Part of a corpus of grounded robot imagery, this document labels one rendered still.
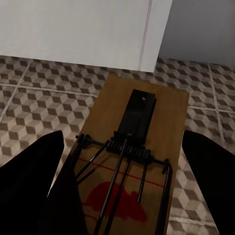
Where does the mousetrap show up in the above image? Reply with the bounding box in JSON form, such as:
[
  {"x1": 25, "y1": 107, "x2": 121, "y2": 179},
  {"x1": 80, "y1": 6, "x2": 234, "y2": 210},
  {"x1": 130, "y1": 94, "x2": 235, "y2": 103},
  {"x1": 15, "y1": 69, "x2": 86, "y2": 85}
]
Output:
[{"x1": 34, "y1": 73, "x2": 189, "y2": 235}]

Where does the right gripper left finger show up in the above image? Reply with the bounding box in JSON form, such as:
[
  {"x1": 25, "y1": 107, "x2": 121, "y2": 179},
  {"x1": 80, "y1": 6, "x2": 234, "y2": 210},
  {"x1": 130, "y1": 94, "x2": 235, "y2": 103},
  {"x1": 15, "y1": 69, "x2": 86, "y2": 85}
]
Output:
[{"x1": 0, "y1": 130, "x2": 64, "y2": 235}]

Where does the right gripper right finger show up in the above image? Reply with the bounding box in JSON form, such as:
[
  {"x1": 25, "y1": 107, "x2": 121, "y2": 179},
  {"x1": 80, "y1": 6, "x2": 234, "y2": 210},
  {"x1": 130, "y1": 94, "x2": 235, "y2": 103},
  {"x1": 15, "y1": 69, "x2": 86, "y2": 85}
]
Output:
[{"x1": 182, "y1": 130, "x2": 235, "y2": 235}]

